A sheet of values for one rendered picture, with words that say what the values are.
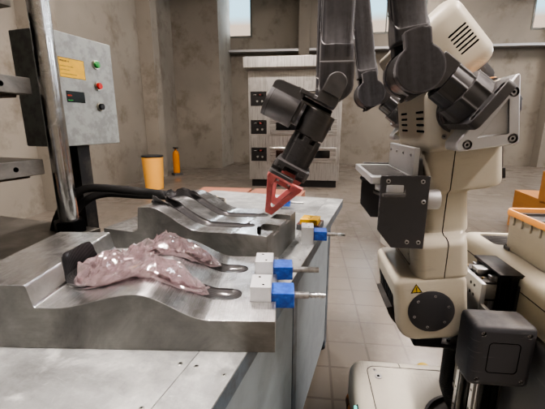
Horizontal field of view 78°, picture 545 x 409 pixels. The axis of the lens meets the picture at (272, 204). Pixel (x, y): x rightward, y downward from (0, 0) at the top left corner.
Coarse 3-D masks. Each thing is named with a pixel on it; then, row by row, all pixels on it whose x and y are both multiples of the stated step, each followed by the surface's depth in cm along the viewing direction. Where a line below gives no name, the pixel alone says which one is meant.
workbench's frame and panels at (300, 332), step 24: (336, 216) 142; (312, 264) 127; (312, 288) 131; (288, 312) 97; (312, 312) 135; (288, 336) 99; (312, 336) 139; (264, 360) 79; (288, 360) 101; (312, 360) 144; (240, 384) 65; (264, 384) 80; (288, 384) 104; (216, 408) 44; (240, 408) 66; (264, 408) 82; (288, 408) 106
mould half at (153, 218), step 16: (208, 192) 112; (144, 208) 90; (160, 208) 90; (192, 208) 97; (224, 208) 106; (128, 224) 99; (144, 224) 91; (160, 224) 89; (176, 224) 87; (192, 224) 89; (256, 224) 89; (272, 224) 89; (288, 224) 96; (128, 240) 94; (208, 240) 85; (224, 240) 84; (240, 240) 82; (256, 240) 81; (272, 240) 84; (288, 240) 98
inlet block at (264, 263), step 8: (256, 256) 69; (264, 256) 69; (272, 256) 69; (256, 264) 67; (264, 264) 67; (272, 264) 67; (280, 264) 69; (288, 264) 69; (256, 272) 67; (264, 272) 67; (272, 272) 67; (280, 272) 68; (288, 272) 68; (296, 272) 69; (304, 272) 69; (312, 272) 69
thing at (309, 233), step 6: (306, 228) 98; (312, 228) 98; (318, 228) 102; (324, 228) 102; (306, 234) 99; (312, 234) 99; (318, 234) 99; (324, 234) 99; (330, 234) 100; (336, 234) 100; (342, 234) 100; (306, 240) 99; (312, 240) 99; (324, 240) 99
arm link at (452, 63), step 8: (448, 56) 53; (392, 64) 56; (448, 64) 54; (456, 64) 53; (392, 72) 55; (448, 72) 54; (392, 80) 56; (392, 88) 59; (400, 88) 55; (432, 88) 55; (400, 96) 60; (408, 96) 55; (416, 96) 55
